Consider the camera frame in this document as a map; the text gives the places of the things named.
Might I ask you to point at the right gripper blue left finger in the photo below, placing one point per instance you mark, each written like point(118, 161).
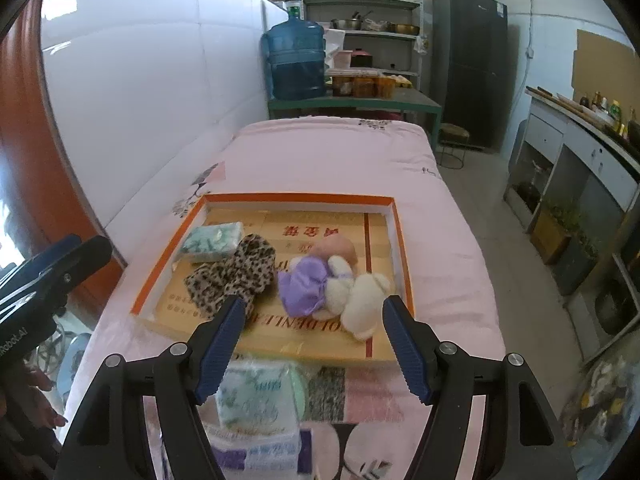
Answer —
point(213, 343)

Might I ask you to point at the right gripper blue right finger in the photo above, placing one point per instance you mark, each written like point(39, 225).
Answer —
point(414, 346)

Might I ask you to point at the leopard print scarf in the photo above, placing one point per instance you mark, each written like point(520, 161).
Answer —
point(247, 273)

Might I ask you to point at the light green tissue pack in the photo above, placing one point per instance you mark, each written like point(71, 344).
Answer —
point(211, 243)

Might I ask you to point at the cream bear purple bow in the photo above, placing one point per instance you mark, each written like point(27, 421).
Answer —
point(327, 290)

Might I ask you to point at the blue white wipes pack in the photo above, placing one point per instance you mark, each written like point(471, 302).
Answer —
point(255, 456)

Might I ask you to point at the pink peach plush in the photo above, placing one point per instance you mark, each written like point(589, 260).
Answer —
point(335, 244)

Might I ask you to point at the potted green plant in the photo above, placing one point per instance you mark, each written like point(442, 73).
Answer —
point(556, 225)

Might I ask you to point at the pink bed quilt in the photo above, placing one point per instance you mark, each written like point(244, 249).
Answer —
point(324, 155)

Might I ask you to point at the round metal stool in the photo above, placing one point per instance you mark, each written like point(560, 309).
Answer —
point(454, 141)

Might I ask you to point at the white kitchen counter cabinet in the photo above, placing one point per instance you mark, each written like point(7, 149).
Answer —
point(562, 157)

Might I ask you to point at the dark green table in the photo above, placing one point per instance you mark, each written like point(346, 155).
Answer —
point(404, 100)

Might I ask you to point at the blue water jug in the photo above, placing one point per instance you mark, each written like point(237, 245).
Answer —
point(293, 54)

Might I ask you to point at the black refrigerator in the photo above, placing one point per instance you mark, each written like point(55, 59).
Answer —
point(469, 54)

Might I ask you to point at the white kitchen shelf rack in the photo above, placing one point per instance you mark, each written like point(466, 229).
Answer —
point(391, 31)

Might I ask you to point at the brown wooden door frame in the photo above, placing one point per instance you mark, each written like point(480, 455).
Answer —
point(36, 179)

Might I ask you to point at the brown cardboard wall panel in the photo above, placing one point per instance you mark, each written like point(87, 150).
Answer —
point(608, 67)

